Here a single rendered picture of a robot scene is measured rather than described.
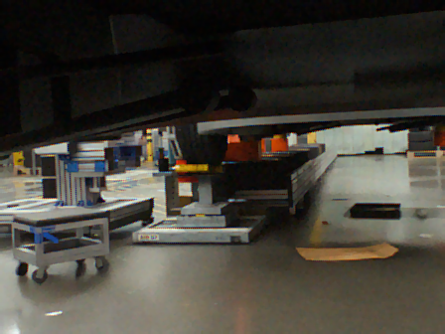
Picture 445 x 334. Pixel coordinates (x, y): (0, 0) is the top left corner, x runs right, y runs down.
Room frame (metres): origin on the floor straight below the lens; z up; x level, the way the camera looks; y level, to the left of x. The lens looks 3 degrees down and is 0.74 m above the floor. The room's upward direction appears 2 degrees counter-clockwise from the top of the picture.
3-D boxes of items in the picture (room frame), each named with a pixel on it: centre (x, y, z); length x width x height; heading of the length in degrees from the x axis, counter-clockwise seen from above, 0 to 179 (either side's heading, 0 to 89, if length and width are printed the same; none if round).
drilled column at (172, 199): (4.98, 0.44, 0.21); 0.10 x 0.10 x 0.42; 76
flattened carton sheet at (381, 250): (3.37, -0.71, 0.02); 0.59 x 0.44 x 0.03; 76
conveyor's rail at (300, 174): (5.86, -0.84, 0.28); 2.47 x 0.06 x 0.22; 166
